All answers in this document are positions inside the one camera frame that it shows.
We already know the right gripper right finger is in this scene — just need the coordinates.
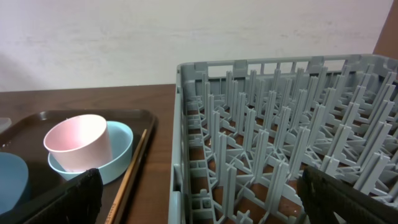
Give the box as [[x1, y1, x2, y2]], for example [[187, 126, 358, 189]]
[[297, 166, 397, 223]]

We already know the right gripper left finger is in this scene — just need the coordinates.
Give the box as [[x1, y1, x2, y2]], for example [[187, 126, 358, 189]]
[[1, 169, 103, 224]]

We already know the pink cup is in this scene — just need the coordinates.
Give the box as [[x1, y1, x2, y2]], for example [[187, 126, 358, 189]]
[[44, 114, 113, 172]]

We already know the dark blue plate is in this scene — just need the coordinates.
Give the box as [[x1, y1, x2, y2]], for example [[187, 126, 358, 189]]
[[1, 152, 30, 214]]

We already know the grey dishwasher rack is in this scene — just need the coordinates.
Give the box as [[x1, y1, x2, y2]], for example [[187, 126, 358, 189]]
[[168, 54, 397, 223]]

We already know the wooden chopstick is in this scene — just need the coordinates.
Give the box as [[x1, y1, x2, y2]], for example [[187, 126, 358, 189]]
[[104, 129, 147, 224]]

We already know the light blue bowl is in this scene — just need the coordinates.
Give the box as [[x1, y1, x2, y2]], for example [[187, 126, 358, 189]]
[[48, 121, 134, 185]]

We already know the brown serving tray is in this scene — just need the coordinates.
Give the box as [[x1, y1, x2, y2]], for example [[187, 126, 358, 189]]
[[1, 110, 157, 223]]

